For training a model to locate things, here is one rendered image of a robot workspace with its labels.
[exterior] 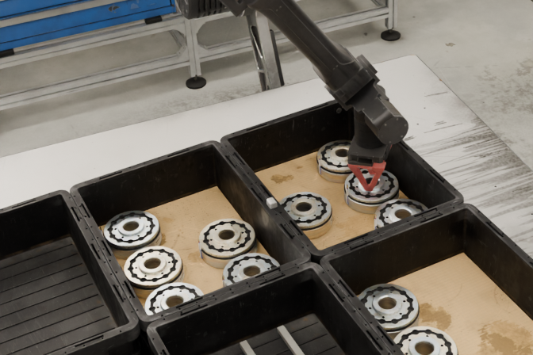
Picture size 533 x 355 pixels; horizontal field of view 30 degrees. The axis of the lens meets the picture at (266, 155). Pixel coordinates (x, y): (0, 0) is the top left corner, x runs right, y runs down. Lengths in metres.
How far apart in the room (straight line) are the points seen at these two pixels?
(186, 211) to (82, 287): 0.26
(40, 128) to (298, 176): 1.93
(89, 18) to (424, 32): 1.38
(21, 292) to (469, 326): 0.77
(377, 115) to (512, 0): 2.76
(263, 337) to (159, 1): 2.20
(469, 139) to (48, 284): 1.01
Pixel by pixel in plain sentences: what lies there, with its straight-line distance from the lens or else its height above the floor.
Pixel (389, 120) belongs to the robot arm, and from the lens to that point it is 1.69.
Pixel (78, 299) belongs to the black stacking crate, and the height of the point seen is 0.83.
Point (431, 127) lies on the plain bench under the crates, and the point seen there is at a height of 0.70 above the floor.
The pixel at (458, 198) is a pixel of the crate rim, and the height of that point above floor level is 0.93.
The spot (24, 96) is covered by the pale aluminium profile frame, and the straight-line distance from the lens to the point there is 3.71.
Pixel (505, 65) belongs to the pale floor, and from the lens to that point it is 3.94.
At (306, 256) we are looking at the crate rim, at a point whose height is 0.93.
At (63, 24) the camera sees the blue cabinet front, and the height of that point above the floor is 0.37.
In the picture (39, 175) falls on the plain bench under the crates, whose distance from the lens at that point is 2.30.
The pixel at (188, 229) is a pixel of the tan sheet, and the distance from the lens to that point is 1.86.
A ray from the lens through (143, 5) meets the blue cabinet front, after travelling 3.66.
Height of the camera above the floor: 2.02
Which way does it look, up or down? 36 degrees down
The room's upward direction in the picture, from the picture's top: 4 degrees counter-clockwise
